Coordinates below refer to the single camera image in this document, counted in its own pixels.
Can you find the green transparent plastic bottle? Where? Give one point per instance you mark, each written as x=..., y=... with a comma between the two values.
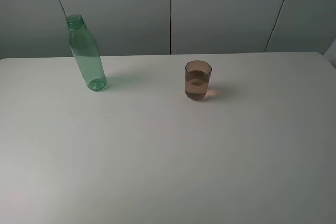
x=86, y=53

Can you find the pink translucent plastic cup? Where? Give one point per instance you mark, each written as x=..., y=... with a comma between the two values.
x=197, y=76

